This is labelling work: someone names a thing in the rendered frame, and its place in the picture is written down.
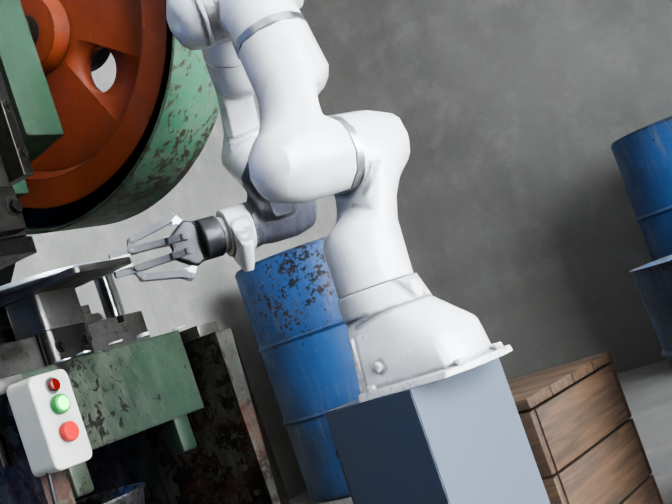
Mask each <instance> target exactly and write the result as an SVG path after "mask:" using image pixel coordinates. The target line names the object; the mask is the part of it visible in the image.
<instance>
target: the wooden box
mask: <svg viewBox="0 0 672 504"><path fill-rule="evenodd" d="M611 360H612V357H611V354H610V352H609V351H608V352H604V353H601V354H597V355H594V356H590V357H587V358H583V359H579V360H576V361H572V362H569V363H565V364H562V365H558V366H555V367H551V368H548V369H544V370H541V371H537V372H534V373H530V374H527V375H523V376H520V377H516V378H513V379H509V380H507V382H508V385H509V388H510V391H511V394H512V397H513V399H514V402H515V405H516V408H517V411H518V413H519V416H520V419H521V422H522V425H523V428H524V430H525V433H526V436H527V439H528V442H529V445H530V447H531V450H532V453H533V456H534V459H535V462H536V464H537V467H538V470H539V473H540V476H541V479H542V481H543V484H544V487H545V490H546V493H547V495H548V498H549V501H550V504H664V503H663V501H662V498H661V495H660V492H659V489H658V487H657V484H656V481H655V478H654V476H653V475H650V474H651V473H652V470H651V467H650V464H649V462H648V459H647V456H646V453H645V451H644V448H643V445H642V442H641V440H640V437H639V434H638V431H637V428H636V426H635V423H634V420H633V419H629V418H630V417H631V416H632V415H631V412H630V409H629V406H628V404H627V401H626V398H625V395H624V392H623V390H622V387H621V384H620V381H619V379H618V376H617V373H616V370H615V367H614V365H613V363H608V362H610V361H611ZM606 363H608V364H606Z"/></svg>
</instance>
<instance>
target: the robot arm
mask: <svg viewBox="0 0 672 504"><path fill-rule="evenodd" d="M304 1H305V0H166V18H167V22H168V26H169V28H170V30H171V32H172V33H173V35H174V37H175V38H176V39H177V40H178V41H179V43H180V44H181V45H182V46H184V47H186V48H188V49H190V50H192V51H195V50H202V53H203V58H204V61H205V64H206V67H207V70H208V73H209V75H210V78H211V81H212V84H213V86H214V89H215V92H216V96H217V101H218V106H219V111H220V116H221V121H222V126H223V131H224V138H223V146H222V154H221V158H222V165H223V166H224V167H225V169H226V170H227V171H228V172H229V173H230V175H231V176H232V177H233V178H234V179H235V180H236V181H237V182H238V183H239V184H240V185H241V186H242V187H243V188H244V189H245V190H246V192H247V200H246V202H243V203H240V204H237V205H234V206H231V207H227V208H224V209H221V210H218V211H217V212H216V214H215V217H214V216H208V217H205V218H201V219H198V220H194V221H187V220H183V221H182V220H181V219H180V218H179V217H178V216H176V212H175V211H171V212H170V213H169V214H168V215H167V216H166V217H165V218H164V219H162V220H160V221H159V222H157V223H155V224H153V225H151V226H149V227H147V228H145V229H143V230H141V231H139V232H137V233H136V234H134V235H132V236H130V237H129V238H128V239H127V241H126V243H127V246H126V248H125V249H122V250H118V251H114V252H111V253H110V254H109V255H108V257H109V260H111V259H117V258H123V257H130V258H131V255H135V254H139V253H143V252H147V251H151V250H155V249H159V248H163V247H168V246H170V248H171V249H172V253H170V254H167V255H164V256H161V257H158V258H155V259H152V260H149V261H146V262H143V263H140V264H136V265H135V266H133V265H134V264H133V262H132V263H131V264H130V265H128V266H125V267H123V268H121V269H118V270H116V271H114V272H112V273H109V274H107V275H111V274H114V276H115V278H117V279H119V278H122V277H125V276H128V275H132V274H133V275H135V276H136V277H137V278H138V280H139V281H140V282H149V281H160V280H171V279H183V280H187V281H192V280H194V279H195V278H196V274H195V273H196V269H197V266H199V265H200V264H201V263H202V262H204V261H207V260H210V259H214V258H217V257H220V256H224V254H225V253H227V254H228V255H229V256H230V257H233V258H234V260H235V261H236V262H237V263H238V265H239V266H240V267H241V268H242V269H243V271H245V272H248V271H251V270H254V265H255V252H254V250H255V249H256V248H258V247H260V246H261V245H263V244H270V243H275V242H279V241H282V240H285V239H289V238H292V237H295V236H298V235H300V234H302V233H303V232H305V231H306V230H308V229H310V228H311V227H312V226H313V225H314V224H315V221H316V217H317V204H316V200H317V199H321V198H324V197H328V196H331V195H335V199H336V209H337V219H336V224H335V226H334V227H333V228H332V230H331V231H330V232H329V234H328V235H327V236H326V238H325V240H324V245H323V249H322V250H323V253H324V256H325V259H326V262H327V266H328V269H329V272H330V275H331V278H332V281H333V284H334V287H335V290H336V293H337V296H338V299H340V298H342V299H340V300H338V301H337V304H338V307H339V310H340V313H341V316H342V319H343V322H344V324H347V326H348V335H349V343H350V347H351V352H352V356H353V361H354V365H355V370H356V375H357V379H358V384H359V388H360V395H359V396H358V397H359V403H362V402H365V401H368V400H372V399H375V398H379V397H382V396H386V395H389V394H393V393H396V392H400V391H403V390H406V389H410V388H413V387H417V386H420V385H424V384H427V383H431V382H434V381H438V380H441V379H444V378H447V377H450V376H453V375H456V374H458V373H461V372H464V371H466V370H469V369H472V368H474V367H477V366H479V365H481V364H484V363H486V362H489V361H491V360H493V359H496V358H498V357H501V356H503V355H505V354H507V353H509V352H510V351H512V350H513V349H512V348H511V346H510V345H506V346H503V344H502V343H501V342H497V343H493V344H491V343H490V341H489V339H488V337H487V335H486V333H485V331H484V329H483V327H482V325H481V323H480V321H479V319H478V317H476V316H475V315H473V314H471V313H469V312H467V311H465V310H462V309H460V308H458V307H456V306H454V305H451V304H449V303H447V302H445V301H443V300H440V299H438V298H436V297H434V296H432V294H431V293H430V291H429V290H428V288H427V287H426V286H425V284H424V283H423V281H422V280H421V278H420V277H419V276H418V274H417V273H414V274H413V270H412V267H411V263H410V260H409V256H408V253H407V250H406V246H405V243H404V239H403V236H402V232H401V229H400V225H399V222H398V217H397V189H398V184H399V179H400V175H401V173H402V171H403V169H404V167H405V165H406V163H407V161H408V159H409V155H410V145H409V137H408V134H407V131H406V130H405V128H404V126H403V124H402V122H401V120H400V118H399V117H397V116H395V115H394V114H392V113H385V112H378V111H370V110H365V111H353V112H347V113H341V114H335V115H329V116H325V115H323V114H322V111H321V108H320V105H319V102H318V97H317V95H318V94H319V93H320V92H321V90H322V89H323V88H324V86H325V84H326V82H327V79H328V73H329V65H328V63H327V61H326V59H325V57H324V55H323V53H322V51H321V49H320V47H319V45H318V43H317V41H316V39H315V38H314V36H313V34H312V32H311V30H310V28H309V26H308V24H307V22H306V21H305V19H304V17H303V15H302V14H301V12H300V9H301V7H302V6H303V4H304ZM254 95H256V97H257V99H258V105H259V114H260V122H261V125H260V126H259V121H258V117H257V112H256V108H255V103H254V99H253V96H254ZM167 225H169V226H173V225H178V226H177V227H176V228H175V230H174V231H173V232H172V234H171V235H170V237H167V238H164V239H160V240H156V241H152V242H148V243H144V244H139V245H135V243H136V242H137V241H139V240H141V239H143V238H145V237H147V236H149V235H151V234H153V233H155V232H157V231H158V230H160V229H162V228H164V227H165V226H167ZM175 260H177V261H179V262H181V263H184V264H187V265H190V267H187V268H185V269H184V270H176V271H165V272H153V273H144V272H143V271H145V270H148V269H151V268H154V267H157V266H159V265H162V264H165V263H168V262H172V261H175ZM410 274H411V275H410ZM107 275H105V276H107Z"/></svg>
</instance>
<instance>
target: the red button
mask: <svg viewBox="0 0 672 504"><path fill-rule="evenodd" d="M59 433H60V436H61V438H62V439H63V440H64V441H66V442H70V441H73V440H76V439H77V438H78V436H79V428H78V425H77V424H76V423H75V422H74V421H66V422H64V423H62V424H61V425H60V428H59Z"/></svg>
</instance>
